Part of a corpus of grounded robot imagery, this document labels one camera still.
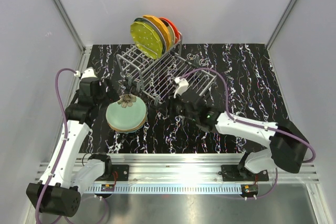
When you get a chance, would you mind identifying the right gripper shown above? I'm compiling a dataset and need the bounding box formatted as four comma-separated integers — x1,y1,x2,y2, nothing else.
156,90,198,122

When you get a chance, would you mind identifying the mint plate flower print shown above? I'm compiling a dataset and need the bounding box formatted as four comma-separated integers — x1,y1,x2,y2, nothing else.
106,94,148,130

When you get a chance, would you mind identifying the green dotted scalloped plate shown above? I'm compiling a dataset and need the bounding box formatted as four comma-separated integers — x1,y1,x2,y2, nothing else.
130,22,163,60

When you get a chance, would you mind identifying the white plate green rim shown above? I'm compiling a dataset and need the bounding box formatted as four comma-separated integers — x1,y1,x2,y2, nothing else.
130,15,170,59

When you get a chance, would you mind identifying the orange red plate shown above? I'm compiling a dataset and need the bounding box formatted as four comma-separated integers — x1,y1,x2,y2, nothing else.
160,17,182,43

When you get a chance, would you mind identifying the yellow dotted scalloped plate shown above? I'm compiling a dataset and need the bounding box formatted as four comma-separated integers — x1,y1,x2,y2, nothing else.
143,15,171,51

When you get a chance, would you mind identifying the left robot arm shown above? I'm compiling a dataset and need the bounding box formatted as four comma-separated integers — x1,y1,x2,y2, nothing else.
26,77,120,218

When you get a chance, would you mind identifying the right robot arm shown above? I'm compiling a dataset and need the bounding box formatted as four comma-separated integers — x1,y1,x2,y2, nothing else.
167,90,309,181

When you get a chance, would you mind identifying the stack of plates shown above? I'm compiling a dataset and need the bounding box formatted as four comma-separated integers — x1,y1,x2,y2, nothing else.
108,118,147,134

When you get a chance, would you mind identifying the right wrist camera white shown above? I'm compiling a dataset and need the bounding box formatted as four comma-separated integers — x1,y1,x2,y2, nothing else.
174,77,189,98

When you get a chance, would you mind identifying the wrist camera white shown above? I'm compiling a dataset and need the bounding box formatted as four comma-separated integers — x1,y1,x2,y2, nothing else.
73,67,99,81
174,77,189,98

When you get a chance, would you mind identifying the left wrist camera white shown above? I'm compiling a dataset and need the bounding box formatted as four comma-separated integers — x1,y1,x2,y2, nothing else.
73,67,99,81

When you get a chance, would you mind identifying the grey wire dish rack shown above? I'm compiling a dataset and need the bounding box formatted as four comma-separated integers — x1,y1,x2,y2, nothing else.
116,34,216,105

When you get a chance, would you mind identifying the left aluminium corner post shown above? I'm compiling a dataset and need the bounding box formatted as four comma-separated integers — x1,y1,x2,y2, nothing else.
52,0,87,54

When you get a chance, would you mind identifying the aluminium corner post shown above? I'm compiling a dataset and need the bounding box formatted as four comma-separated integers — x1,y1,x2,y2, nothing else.
266,0,298,50
52,0,87,54

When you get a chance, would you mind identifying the aluminium rail frame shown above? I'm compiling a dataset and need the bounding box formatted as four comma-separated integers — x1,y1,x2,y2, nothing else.
34,153,320,190

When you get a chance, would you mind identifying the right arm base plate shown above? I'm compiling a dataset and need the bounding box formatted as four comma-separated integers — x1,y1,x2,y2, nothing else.
218,165,269,183

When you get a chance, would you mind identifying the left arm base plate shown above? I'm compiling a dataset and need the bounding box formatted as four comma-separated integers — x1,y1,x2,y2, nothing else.
96,164,130,182

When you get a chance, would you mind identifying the slotted cable duct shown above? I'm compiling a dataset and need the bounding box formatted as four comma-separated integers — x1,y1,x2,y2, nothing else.
85,183,242,195

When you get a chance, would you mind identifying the right aluminium corner post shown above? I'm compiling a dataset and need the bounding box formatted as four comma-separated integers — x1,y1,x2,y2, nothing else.
266,0,298,50

